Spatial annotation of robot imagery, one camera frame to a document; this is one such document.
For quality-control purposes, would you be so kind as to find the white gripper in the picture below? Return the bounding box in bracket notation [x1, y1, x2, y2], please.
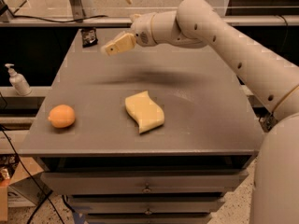
[101, 13, 157, 56]

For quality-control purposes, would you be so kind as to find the black rxbar chocolate wrapper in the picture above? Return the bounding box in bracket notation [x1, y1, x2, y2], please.
[81, 28, 98, 48]

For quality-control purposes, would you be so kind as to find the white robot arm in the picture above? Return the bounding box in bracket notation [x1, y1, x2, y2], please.
[102, 0, 299, 224]

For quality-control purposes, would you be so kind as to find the yellow wavy sponge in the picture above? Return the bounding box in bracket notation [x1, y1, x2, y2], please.
[125, 91, 164, 133]

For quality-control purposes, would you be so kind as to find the grey drawer cabinet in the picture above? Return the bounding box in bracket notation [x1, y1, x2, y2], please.
[20, 39, 263, 224]

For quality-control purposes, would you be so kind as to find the orange fruit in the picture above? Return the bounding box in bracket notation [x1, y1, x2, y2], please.
[48, 105, 76, 129]

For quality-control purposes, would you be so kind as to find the white pump soap bottle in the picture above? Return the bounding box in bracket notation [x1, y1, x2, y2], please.
[5, 63, 31, 96]

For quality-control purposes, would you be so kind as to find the top grey drawer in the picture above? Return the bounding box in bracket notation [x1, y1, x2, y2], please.
[41, 170, 249, 195]

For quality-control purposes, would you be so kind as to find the grey drawer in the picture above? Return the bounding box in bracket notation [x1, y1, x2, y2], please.
[86, 214, 212, 224]
[41, 170, 249, 195]
[69, 195, 224, 214]

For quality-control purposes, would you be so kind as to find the middle grey drawer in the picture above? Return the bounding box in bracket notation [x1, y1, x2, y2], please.
[69, 195, 224, 214]

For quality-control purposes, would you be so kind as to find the cardboard box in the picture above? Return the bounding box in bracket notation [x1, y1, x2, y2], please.
[0, 157, 43, 221]

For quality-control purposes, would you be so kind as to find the bottom grey drawer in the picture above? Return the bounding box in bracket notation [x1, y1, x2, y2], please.
[86, 214, 212, 224]

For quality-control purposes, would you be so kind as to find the left metal frame bracket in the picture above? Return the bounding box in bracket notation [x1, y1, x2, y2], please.
[69, 0, 85, 22]

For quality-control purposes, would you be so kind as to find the black cable on rail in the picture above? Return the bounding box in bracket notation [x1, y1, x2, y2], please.
[8, 14, 108, 24]

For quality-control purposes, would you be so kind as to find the black floor cable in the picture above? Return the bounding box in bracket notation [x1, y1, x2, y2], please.
[0, 91, 66, 224]

